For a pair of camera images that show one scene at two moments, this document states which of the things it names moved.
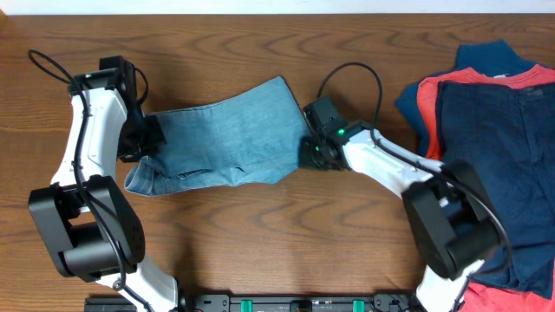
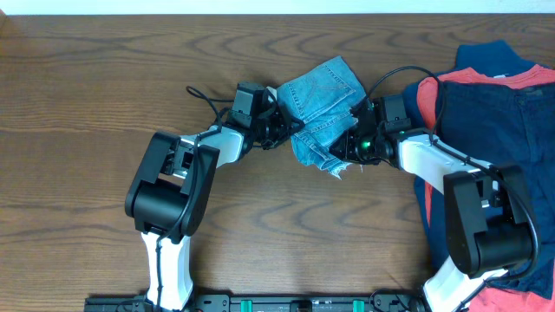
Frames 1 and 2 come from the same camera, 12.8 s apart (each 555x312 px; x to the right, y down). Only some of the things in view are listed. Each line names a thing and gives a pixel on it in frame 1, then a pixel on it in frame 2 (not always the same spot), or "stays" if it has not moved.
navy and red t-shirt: [494, 113] stays
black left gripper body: [139, 139] to [270, 132]
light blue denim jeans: [246, 139] to [323, 100]
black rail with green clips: [304, 302] stays
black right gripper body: [313, 156] to [362, 150]
